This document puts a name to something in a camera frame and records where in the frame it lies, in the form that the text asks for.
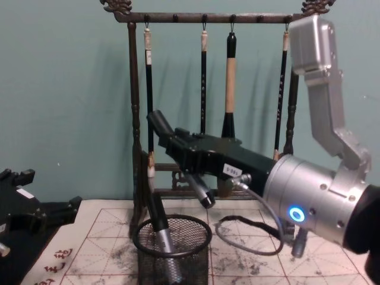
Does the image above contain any grey gripper cable silver plug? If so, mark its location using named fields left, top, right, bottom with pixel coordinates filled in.
left=215, top=174, right=310, bottom=258

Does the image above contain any black wire mesh pen holder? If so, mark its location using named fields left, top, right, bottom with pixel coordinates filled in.
left=132, top=215, right=213, bottom=285

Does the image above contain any black brush with white label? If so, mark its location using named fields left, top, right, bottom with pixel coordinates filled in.
left=142, top=22, right=158, bottom=179

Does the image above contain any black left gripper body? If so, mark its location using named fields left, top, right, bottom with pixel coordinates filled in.
left=0, top=184, right=46, bottom=238

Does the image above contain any dark wooden brush rack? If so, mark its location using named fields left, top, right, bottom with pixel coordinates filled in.
left=99, top=0, right=332, bottom=240

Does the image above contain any black braided cable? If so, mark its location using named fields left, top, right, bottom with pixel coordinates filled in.
left=218, top=215, right=286, bottom=240

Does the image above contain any grey and black pen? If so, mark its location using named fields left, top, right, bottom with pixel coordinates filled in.
left=145, top=178, right=183, bottom=281
left=147, top=110, right=217, bottom=210

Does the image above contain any thick tan and black brush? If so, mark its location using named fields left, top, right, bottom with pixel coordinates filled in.
left=221, top=25, right=239, bottom=139

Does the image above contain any white felt mat red grid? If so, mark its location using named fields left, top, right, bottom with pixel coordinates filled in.
left=28, top=198, right=375, bottom=285

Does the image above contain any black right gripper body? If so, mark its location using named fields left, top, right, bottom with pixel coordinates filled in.
left=189, top=134, right=277, bottom=197

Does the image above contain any thin black brush cream cap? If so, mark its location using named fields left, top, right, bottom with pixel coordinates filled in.
left=199, top=22, right=208, bottom=136
left=273, top=25, right=291, bottom=161

